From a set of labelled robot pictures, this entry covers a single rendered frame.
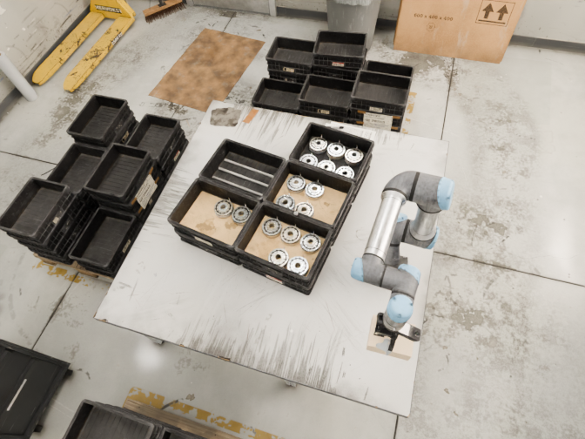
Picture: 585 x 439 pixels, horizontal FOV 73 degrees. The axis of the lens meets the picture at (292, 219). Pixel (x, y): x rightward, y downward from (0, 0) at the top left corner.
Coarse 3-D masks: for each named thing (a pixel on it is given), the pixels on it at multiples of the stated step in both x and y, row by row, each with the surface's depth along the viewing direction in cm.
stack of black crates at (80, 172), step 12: (72, 144) 295; (72, 156) 296; (84, 156) 302; (96, 156) 301; (60, 168) 288; (72, 168) 296; (84, 168) 296; (60, 180) 290; (72, 180) 291; (84, 180) 290; (72, 192) 272; (84, 192) 279; (96, 204) 292
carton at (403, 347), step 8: (376, 320) 152; (368, 336) 155; (376, 336) 149; (400, 336) 149; (368, 344) 148; (400, 344) 147; (408, 344) 147; (376, 352) 153; (384, 352) 150; (392, 352) 147; (400, 352) 146; (408, 352) 146
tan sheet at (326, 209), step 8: (288, 176) 224; (296, 184) 221; (280, 192) 219; (288, 192) 219; (304, 192) 218; (328, 192) 217; (336, 192) 217; (296, 200) 216; (304, 200) 215; (312, 200) 215; (320, 200) 215; (328, 200) 214; (336, 200) 214; (320, 208) 212; (328, 208) 212; (336, 208) 212; (320, 216) 210; (328, 216) 210
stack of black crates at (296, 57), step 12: (276, 48) 347; (288, 48) 349; (300, 48) 345; (312, 48) 342; (276, 60) 328; (288, 60) 342; (300, 60) 341; (312, 60) 324; (276, 72) 339; (288, 72) 335; (300, 72) 332; (312, 72) 332
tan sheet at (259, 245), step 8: (256, 232) 208; (304, 232) 206; (256, 240) 205; (264, 240) 205; (272, 240) 204; (280, 240) 204; (320, 240) 203; (248, 248) 203; (256, 248) 203; (264, 248) 202; (272, 248) 202; (288, 248) 202; (296, 248) 201; (264, 256) 200; (304, 256) 199; (312, 256) 199; (312, 264) 196
